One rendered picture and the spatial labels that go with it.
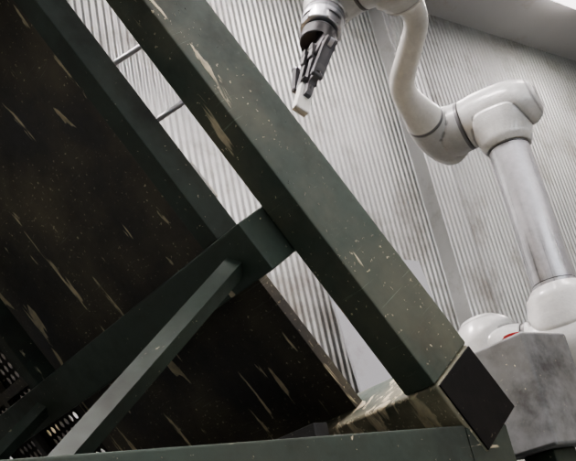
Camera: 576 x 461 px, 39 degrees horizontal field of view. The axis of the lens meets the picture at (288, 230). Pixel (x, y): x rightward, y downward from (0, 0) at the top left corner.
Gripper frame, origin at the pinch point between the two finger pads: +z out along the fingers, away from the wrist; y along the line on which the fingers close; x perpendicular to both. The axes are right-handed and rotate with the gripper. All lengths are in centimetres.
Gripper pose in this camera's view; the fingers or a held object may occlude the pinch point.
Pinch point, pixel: (303, 99)
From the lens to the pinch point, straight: 158.8
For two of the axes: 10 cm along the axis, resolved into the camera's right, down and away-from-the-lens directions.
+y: 5.7, -4.3, -7.0
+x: 8.0, 4.8, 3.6
